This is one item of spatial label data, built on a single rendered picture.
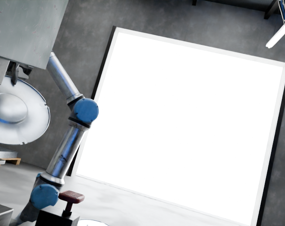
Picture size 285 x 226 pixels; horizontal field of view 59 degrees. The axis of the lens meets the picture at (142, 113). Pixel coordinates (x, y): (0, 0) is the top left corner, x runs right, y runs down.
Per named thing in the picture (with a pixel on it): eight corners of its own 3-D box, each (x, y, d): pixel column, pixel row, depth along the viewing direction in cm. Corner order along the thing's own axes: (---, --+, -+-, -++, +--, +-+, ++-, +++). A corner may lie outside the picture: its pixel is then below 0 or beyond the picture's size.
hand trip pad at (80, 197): (59, 215, 73) (67, 189, 74) (79, 221, 72) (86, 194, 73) (48, 221, 66) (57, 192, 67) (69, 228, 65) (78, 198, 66)
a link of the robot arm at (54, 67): (96, 115, 143) (47, 38, 136) (99, 115, 133) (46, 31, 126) (78, 126, 140) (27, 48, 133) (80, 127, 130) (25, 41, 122)
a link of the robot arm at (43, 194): (51, 206, 124) (99, 106, 133) (51, 216, 110) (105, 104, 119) (27, 197, 120) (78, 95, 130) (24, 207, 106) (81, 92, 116)
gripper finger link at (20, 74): (31, 83, 97) (29, 68, 103) (15, 77, 93) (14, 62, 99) (27, 89, 98) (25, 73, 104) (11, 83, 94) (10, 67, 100)
